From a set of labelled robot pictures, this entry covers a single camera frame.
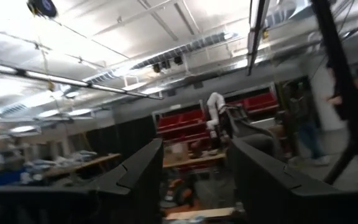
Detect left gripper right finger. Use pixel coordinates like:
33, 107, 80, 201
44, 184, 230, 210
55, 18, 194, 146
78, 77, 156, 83
227, 138, 358, 224

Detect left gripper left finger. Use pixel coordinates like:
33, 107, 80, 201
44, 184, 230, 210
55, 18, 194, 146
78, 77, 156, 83
0, 138, 164, 224

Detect wooden work table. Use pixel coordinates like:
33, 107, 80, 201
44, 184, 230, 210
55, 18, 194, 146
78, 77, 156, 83
162, 152, 226, 170
40, 152, 122, 180

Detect person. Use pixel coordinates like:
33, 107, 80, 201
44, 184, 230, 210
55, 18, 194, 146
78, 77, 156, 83
324, 62, 358, 125
286, 80, 331, 167

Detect black curtain partition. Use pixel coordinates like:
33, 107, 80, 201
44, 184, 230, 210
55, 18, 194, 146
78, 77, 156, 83
68, 114, 158, 156

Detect orange shop vacuum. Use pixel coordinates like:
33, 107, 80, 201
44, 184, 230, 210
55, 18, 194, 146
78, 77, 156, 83
162, 177, 198, 209

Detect rack with red bins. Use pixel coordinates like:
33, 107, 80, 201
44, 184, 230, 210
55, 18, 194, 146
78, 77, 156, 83
225, 90, 281, 116
155, 107, 213, 147

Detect long ceiling light bar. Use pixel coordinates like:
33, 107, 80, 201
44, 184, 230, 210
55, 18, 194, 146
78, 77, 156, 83
0, 60, 164, 101

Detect black overhead crossbar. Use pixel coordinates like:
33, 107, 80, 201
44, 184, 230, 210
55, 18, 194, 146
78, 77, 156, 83
246, 0, 272, 77

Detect black aluminium table frame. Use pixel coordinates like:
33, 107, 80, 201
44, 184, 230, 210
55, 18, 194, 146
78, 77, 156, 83
309, 0, 358, 189

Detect black ceiling cable reel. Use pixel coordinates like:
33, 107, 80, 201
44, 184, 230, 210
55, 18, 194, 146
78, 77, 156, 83
26, 0, 58, 19

